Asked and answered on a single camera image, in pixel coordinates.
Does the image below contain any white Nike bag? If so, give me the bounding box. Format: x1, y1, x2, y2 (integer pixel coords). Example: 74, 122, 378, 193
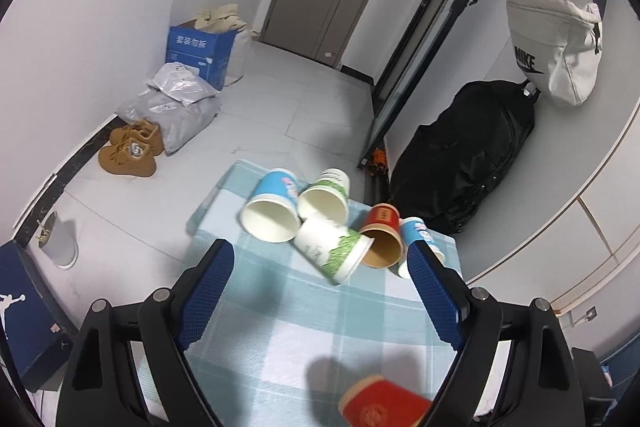
506, 0, 603, 107

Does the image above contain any brown shoe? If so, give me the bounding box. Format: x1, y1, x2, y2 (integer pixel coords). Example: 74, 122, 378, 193
110, 119, 164, 156
98, 139, 156, 178

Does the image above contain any green white paper cup front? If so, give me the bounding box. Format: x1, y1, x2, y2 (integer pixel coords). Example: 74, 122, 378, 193
293, 216, 373, 285

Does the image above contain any black sliding door frame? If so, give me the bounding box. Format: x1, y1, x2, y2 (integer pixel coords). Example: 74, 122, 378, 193
358, 0, 477, 168

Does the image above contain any brown shoe rear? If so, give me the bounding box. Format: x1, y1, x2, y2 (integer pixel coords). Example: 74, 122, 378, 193
110, 119, 164, 156

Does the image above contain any grey plastic parcel bag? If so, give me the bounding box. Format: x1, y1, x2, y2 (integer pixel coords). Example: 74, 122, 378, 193
115, 88, 221, 155

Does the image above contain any brown shoe front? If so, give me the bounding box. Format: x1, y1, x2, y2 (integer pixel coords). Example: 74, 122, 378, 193
98, 139, 156, 178

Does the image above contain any blue white paper cup right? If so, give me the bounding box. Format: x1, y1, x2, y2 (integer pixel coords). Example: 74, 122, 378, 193
397, 217, 446, 279

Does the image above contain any blue white paper cup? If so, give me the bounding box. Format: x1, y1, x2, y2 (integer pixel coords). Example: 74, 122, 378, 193
397, 217, 446, 279
240, 168, 300, 244

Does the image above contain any black backpack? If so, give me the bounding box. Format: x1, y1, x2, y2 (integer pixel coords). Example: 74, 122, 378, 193
390, 80, 540, 235

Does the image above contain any green white paper cup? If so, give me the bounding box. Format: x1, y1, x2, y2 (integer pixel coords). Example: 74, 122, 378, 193
297, 168, 350, 225
293, 216, 373, 285

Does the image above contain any teal checked tablecloth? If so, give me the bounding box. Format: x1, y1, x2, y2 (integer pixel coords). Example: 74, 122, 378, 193
136, 158, 514, 427

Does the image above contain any small red paper cup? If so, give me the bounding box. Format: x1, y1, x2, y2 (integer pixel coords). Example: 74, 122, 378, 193
360, 204, 404, 269

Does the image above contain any white trash bin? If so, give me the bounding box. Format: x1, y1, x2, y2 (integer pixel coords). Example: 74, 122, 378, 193
37, 210, 78, 270

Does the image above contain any green white paper cup rear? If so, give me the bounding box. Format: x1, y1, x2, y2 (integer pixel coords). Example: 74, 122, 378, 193
297, 168, 350, 225

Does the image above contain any blue Jordan shoe box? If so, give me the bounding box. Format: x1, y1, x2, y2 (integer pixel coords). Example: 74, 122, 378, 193
1, 242, 77, 392

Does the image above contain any blue cardboard box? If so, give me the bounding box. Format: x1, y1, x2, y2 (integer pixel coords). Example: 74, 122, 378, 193
166, 23, 236, 91

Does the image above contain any white plastic parcel bag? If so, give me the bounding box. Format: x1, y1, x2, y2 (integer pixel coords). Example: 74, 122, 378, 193
146, 62, 219, 107

